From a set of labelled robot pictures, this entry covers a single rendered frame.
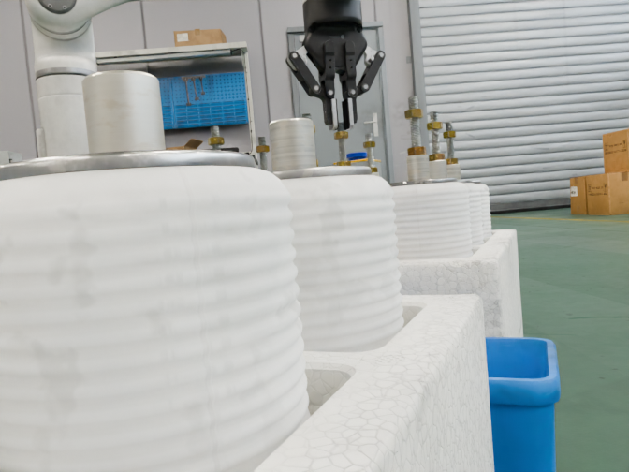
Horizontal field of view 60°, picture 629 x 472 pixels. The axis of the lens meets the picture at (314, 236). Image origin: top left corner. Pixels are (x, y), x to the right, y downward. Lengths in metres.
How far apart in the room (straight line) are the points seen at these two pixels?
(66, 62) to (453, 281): 0.68
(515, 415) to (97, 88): 0.31
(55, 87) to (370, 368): 0.81
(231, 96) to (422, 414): 5.71
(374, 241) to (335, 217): 0.02
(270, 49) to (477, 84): 2.22
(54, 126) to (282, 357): 0.82
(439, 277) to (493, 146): 5.74
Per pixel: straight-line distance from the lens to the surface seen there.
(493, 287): 0.50
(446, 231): 0.54
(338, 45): 0.74
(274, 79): 5.99
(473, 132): 6.16
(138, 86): 0.17
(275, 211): 0.15
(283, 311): 0.15
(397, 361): 0.21
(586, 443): 0.60
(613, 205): 4.45
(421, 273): 0.50
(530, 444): 0.39
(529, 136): 6.40
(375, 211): 0.25
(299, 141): 0.27
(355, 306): 0.24
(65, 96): 0.94
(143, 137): 0.17
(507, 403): 0.38
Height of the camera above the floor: 0.24
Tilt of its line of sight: 3 degrees down
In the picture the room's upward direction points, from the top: 5 degrees counter-clockwise
